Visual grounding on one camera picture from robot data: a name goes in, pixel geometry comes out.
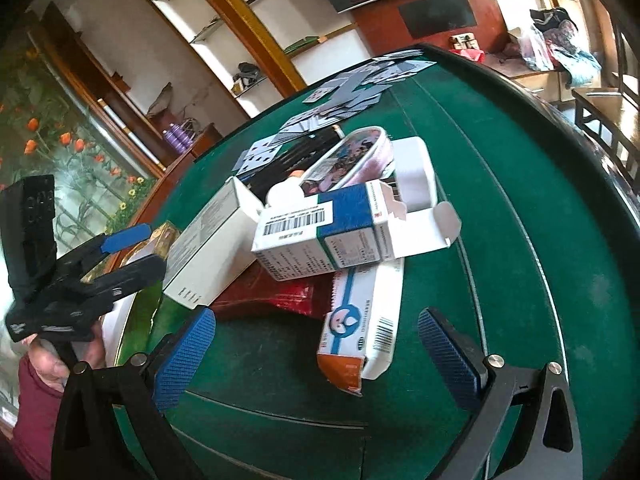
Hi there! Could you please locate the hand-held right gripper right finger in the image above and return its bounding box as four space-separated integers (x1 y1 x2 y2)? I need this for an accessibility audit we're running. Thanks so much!
417 307 583 480

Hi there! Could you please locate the pile of playing cards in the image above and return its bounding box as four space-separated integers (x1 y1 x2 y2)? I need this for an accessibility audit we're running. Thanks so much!
235 49 436 178

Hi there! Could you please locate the wooden chair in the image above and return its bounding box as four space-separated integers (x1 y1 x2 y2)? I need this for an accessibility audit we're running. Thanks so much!
570 87 640 181

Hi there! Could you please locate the black marker red cap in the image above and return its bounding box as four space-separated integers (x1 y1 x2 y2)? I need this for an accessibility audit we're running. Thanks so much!
239 142 326 191

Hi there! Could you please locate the gold rimmed white tray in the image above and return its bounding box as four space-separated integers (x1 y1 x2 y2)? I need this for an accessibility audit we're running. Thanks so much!
100 221 201 368

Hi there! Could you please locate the red foil packet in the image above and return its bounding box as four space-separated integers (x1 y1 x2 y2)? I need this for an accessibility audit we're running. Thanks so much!
210 262 333 321

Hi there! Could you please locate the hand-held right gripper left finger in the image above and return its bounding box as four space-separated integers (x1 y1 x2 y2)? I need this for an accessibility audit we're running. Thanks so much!
50 306 217 480

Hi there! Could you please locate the cartoon print pencil case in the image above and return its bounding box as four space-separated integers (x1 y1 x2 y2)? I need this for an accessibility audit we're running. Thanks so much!
300 127 396 196

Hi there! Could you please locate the blue white medicine box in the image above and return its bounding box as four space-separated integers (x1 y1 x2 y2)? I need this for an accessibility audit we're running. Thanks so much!
250 180 462 282

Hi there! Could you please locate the pile of clothes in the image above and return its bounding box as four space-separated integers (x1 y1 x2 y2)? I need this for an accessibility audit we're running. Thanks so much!
520 7 603 86

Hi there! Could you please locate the white black pole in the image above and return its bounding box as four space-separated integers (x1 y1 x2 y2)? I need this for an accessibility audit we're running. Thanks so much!
97 100 167 172

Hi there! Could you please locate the artificial flower display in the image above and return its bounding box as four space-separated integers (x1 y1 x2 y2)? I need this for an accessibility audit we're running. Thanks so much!
0 25 156 241

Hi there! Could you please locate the plain white box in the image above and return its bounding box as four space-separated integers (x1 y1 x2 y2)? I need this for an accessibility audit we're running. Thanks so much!
380 136 438 211

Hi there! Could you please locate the person's left hand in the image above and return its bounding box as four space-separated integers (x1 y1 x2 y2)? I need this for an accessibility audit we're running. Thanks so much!
22 330 107 392

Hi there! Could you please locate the grey black pouch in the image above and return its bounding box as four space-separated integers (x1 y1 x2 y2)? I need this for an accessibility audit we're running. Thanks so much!
232 62 266 93

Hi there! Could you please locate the white wall shelf unit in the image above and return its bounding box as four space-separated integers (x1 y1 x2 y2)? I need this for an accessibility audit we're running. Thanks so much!
117 0 361 121

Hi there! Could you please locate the white bottle orange cap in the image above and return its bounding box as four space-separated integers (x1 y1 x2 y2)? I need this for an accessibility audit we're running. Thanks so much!
265 169 304 209

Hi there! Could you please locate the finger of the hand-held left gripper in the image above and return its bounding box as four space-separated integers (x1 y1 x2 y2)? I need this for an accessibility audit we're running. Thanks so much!
56 224 154 282
89 255 169 307

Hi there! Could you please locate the orange blue white box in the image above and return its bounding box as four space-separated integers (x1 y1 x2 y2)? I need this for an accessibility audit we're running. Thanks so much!
316 257 406 397

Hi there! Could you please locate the person's left forearm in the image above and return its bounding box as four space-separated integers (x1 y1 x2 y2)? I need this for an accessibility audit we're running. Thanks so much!
11 360 68 480

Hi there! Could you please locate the long white carton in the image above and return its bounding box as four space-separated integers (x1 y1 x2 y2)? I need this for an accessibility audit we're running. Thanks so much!
162 176 264 309

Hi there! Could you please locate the green flat box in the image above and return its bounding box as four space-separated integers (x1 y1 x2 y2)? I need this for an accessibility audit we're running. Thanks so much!
285 36 321 56

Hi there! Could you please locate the red wooden television cabinet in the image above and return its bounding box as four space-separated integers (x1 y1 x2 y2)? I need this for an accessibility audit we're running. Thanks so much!
350 0 506 61

